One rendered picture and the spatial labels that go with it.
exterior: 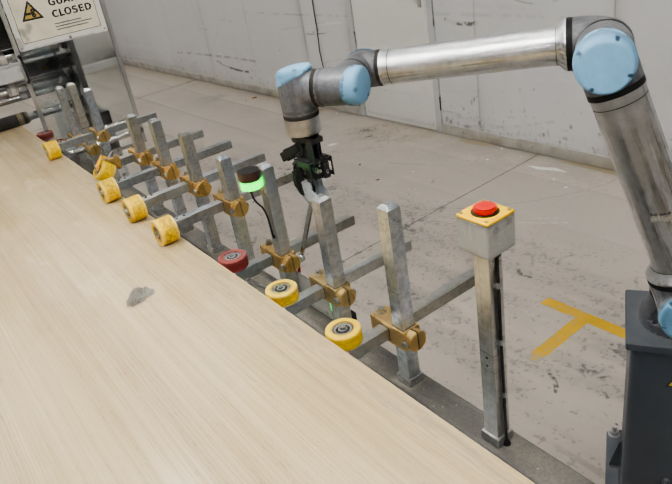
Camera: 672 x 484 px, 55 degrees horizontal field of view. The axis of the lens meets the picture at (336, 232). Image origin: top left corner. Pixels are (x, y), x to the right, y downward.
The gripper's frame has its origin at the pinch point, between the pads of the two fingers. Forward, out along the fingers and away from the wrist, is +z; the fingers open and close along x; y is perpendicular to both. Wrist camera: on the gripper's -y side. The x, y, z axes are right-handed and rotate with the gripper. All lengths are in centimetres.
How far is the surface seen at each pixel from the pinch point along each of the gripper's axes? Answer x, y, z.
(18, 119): -26, -242, 6
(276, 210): -8.0, -6.5, 0.8
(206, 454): -60, 48, 12
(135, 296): -49, -14, 10
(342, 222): 15.2, -10.8, 15.8
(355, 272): 0.1, 14.2, 16.5
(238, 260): -21.5, -8.5, 10.8
